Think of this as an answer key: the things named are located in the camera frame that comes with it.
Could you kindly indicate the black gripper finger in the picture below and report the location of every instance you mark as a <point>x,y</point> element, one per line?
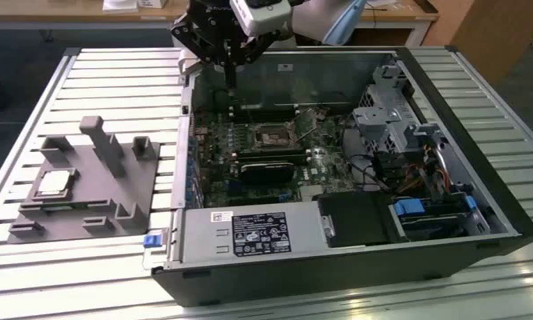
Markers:
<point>261,50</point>
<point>195,45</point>

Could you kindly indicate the blue disk carrier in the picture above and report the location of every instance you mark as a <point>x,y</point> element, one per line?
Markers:
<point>409,207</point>

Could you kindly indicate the black PC case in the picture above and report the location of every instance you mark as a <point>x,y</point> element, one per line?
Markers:
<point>338,280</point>

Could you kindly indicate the green RAM stick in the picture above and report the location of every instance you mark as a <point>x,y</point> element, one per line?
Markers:
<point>65,207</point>

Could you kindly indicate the white labelled box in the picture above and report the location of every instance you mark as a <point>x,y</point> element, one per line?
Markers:
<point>154,2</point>

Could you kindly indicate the wooden cabinet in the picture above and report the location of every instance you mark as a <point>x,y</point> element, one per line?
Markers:
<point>494,33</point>

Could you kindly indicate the grey parts rack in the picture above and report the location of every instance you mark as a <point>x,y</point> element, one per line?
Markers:
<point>85,186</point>

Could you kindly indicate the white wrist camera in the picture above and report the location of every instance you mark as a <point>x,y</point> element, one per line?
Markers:
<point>267,16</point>

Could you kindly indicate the green motherboard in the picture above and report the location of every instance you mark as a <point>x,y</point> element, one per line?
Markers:
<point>334,168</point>

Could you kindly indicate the silver drive cage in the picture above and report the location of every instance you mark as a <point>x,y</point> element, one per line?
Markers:
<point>374,133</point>

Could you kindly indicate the wooden desk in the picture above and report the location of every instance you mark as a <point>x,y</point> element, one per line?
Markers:
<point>49,15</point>

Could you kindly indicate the black RAM slot bank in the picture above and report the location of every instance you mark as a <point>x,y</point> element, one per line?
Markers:
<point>267,115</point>
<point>271,156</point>

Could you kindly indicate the silver power supply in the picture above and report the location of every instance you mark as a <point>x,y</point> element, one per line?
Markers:
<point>205,240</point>

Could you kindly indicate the black graphics card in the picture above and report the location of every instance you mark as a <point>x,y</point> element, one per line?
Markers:
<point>267,173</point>

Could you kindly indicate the black expansion slot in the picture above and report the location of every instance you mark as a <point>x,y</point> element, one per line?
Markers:
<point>254,201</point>

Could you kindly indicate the blue board connector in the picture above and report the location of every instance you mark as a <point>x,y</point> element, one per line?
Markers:
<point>285,197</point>

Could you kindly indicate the silver CPU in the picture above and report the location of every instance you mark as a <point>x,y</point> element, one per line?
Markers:
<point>54,181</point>

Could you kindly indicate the CPU socket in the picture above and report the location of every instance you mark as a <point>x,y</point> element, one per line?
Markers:
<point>275,136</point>

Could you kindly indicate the silver chipset heatsink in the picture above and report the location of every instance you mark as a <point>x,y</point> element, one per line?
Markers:
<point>314,192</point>

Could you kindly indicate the blue plastic clip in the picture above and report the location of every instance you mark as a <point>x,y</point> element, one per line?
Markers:
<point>470,203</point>

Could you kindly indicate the white cardboard box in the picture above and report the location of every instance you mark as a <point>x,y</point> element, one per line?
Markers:
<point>121,6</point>

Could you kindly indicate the blue case latch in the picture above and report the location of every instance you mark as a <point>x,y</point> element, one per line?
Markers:
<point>154,240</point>

